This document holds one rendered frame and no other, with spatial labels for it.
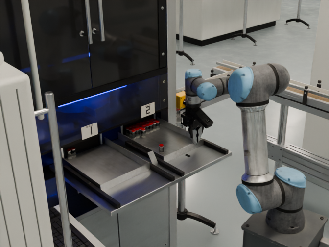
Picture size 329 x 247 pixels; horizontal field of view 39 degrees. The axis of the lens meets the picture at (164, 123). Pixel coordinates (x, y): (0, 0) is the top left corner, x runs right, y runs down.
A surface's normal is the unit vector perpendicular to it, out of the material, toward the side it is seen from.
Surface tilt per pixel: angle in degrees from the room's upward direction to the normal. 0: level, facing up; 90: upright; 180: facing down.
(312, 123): 90
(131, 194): 0
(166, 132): 0
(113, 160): 0
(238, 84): 82
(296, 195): 90
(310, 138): 90
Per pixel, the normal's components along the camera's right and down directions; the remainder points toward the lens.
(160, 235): 0.66, 0.31
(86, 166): -0.01, -0.90
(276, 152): -0.75, 0.29
